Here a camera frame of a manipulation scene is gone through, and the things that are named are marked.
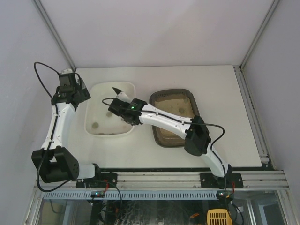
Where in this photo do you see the aluminium front frame rail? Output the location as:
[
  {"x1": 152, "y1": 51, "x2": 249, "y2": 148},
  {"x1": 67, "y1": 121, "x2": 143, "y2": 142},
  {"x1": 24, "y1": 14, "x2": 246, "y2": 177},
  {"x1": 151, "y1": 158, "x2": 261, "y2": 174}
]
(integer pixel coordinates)
[{"x1": 34, "y1": 170, "x2": 290, "y2": 189}]

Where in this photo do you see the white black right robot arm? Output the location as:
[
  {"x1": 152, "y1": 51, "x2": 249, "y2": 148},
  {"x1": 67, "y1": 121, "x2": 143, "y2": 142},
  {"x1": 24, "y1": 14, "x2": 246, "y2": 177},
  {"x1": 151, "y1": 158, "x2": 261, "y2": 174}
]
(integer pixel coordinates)
[{"x1": 108, "y1": 98, "x2": 232, "y2": 186}]

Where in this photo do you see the black left camera cable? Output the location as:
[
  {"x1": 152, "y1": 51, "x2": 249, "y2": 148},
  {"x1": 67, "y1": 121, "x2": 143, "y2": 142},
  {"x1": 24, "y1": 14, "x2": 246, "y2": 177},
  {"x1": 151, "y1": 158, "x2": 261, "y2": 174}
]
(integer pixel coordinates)
[{"x1": 34, "y1": 61, "x2": 71, "y2": 193}]

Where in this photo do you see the white plastic waste tray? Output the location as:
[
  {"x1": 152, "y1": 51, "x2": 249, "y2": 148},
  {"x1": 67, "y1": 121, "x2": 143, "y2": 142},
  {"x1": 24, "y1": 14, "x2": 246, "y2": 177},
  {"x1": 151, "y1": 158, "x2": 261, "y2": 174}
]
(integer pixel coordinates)
[{"x1": 85, "y1": 82, "x2": 135, "y2": 137}]

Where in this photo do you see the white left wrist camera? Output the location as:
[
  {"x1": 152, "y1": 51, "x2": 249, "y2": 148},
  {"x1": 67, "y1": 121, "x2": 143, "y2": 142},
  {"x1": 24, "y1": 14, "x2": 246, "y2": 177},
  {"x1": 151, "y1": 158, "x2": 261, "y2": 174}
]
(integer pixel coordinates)
[{"x1": 61, "y1": 68, "x2": 73, "y2": 75}]

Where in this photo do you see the grey slotted cable duct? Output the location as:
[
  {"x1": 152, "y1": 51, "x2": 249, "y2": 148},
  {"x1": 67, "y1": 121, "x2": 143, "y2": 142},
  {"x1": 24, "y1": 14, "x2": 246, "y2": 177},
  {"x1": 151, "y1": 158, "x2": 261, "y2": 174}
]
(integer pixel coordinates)
[{"x1": 44, "y1": 190, "x2": 224, "y2": 201}]

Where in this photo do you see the black right camera cable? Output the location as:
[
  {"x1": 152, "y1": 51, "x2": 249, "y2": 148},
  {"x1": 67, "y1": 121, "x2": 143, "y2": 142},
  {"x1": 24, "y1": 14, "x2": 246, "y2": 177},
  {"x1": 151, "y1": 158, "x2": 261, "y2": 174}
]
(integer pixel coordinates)
[{"x1": 101, "y1": 97, "x2": 225, "y2": 181}]

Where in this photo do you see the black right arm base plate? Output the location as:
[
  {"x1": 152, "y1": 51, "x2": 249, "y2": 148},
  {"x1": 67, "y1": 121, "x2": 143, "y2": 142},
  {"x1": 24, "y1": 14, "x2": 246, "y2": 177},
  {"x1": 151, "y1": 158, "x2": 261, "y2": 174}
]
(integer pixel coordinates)
[{"x1": 200, "y1": 173, "x2": 244, "y2": 189}]

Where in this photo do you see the yellow slotted litter scoop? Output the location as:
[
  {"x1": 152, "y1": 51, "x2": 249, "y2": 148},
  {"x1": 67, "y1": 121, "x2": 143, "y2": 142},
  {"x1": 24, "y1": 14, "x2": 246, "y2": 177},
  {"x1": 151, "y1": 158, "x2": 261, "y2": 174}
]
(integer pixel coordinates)
[{"x1": 207, "y1": 209, "x2": 233, "y2": 225}]

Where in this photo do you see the black camera cable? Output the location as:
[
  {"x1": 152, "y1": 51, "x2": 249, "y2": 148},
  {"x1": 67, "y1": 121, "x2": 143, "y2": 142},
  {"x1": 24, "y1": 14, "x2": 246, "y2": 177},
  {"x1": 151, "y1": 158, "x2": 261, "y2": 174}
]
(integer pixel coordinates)
[
  {"x1": 101, "y1": 97, "x2": 225, "y2": 181},
  {"x1": 34, "y1": 61, "x2": 71, "y2": 193}
]

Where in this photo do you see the black slotted litter scoop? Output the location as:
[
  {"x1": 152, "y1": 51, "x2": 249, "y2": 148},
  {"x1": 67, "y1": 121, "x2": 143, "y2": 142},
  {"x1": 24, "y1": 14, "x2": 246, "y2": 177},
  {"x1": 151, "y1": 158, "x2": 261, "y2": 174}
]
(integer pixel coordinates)
[{"x1": 112, "y1": 87, "x2": 122, "y2": 95}]

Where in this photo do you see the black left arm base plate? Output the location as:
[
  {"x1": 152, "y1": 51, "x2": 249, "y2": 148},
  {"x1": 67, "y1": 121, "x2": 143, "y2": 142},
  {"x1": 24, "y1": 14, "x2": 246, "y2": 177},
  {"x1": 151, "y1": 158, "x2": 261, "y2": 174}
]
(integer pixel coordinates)
[{"x1": 76, "y1": 172, "x2": 118, "y2": 188}]

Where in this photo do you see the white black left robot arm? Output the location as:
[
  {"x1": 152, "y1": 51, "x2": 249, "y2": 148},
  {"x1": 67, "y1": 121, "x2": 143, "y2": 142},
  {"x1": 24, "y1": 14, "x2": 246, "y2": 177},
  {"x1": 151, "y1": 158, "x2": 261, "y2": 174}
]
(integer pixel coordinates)
[{"x1": 31, "y1": 69, "x2": 97, "y2": 183}]

